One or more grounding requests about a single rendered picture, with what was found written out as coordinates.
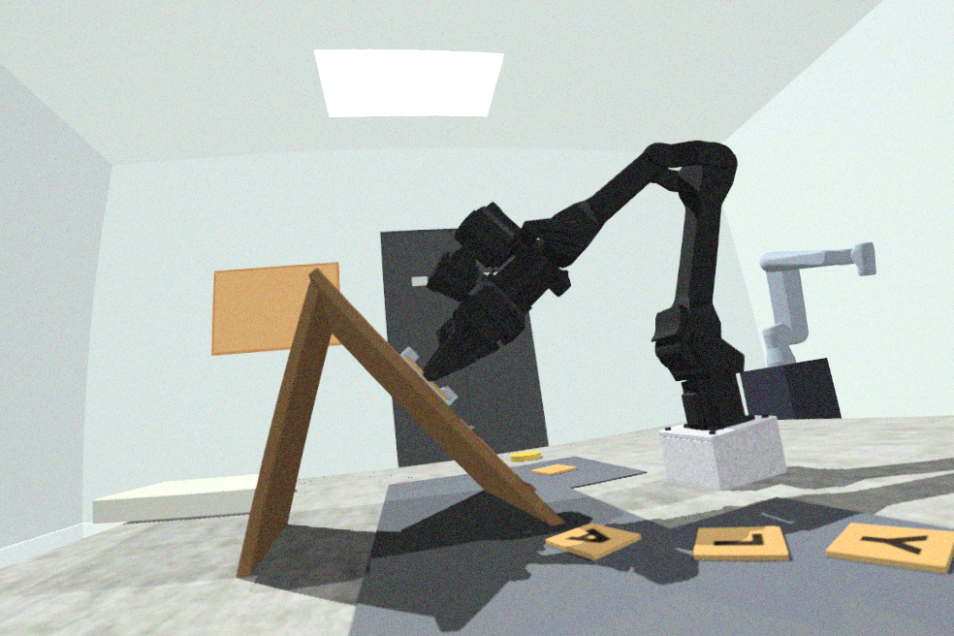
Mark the yellow flat disc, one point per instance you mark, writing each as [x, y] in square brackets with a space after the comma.
[525, 456]

